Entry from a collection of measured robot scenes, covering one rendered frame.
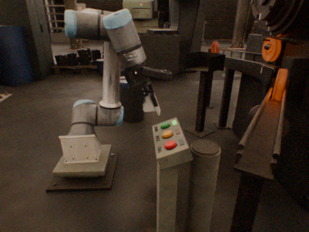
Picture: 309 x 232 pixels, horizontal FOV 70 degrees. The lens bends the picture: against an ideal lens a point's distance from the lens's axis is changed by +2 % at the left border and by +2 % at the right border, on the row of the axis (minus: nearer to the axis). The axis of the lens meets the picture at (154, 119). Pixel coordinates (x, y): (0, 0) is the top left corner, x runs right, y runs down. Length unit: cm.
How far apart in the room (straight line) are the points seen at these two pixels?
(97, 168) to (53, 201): 30
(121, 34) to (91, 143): 89
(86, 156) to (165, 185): 77
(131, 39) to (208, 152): 49
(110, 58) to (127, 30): 71
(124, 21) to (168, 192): 62
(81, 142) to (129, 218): 55
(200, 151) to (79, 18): 64
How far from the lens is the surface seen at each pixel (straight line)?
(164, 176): 84
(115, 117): 152
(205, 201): 101
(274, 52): 154
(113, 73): 144
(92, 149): 148
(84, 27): 85
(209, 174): 92
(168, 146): 72
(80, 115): 152
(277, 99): 112
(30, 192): 164
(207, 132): 214
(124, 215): 133
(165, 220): 100
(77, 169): 150
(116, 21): 73
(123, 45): 73
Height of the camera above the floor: 99
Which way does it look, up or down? 25 degrees down
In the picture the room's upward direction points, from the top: straight up
